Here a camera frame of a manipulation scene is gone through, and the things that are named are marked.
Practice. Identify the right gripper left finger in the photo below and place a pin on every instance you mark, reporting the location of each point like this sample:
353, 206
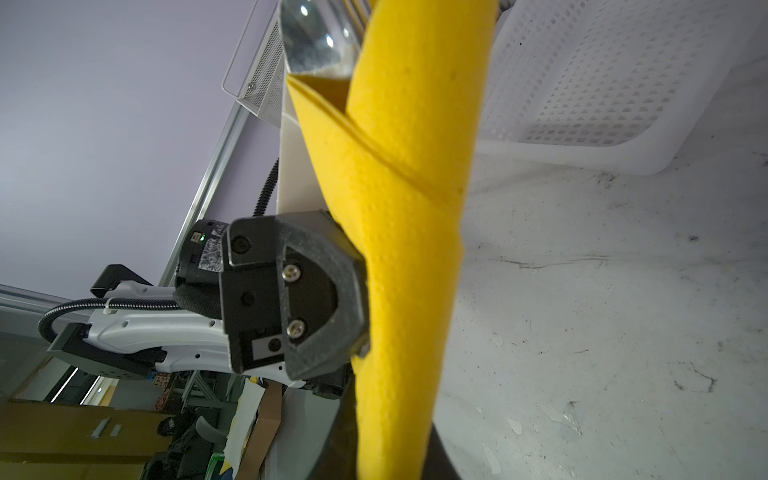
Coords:
338, 457

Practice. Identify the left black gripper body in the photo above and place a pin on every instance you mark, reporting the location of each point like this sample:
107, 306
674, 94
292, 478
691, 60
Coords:
228, 272

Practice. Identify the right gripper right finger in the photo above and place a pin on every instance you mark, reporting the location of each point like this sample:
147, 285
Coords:
437, 464

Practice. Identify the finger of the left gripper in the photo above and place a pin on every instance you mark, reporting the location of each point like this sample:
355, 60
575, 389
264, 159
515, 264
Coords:
324, 301

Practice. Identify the metal spoon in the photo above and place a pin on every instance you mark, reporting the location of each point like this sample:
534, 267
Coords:
321, 38

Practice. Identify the white plastic perforated basket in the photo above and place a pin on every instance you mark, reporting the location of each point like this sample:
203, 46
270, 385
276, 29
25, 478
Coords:
607, 85

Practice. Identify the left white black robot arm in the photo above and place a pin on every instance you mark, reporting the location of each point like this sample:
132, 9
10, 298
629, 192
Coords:
130, 329

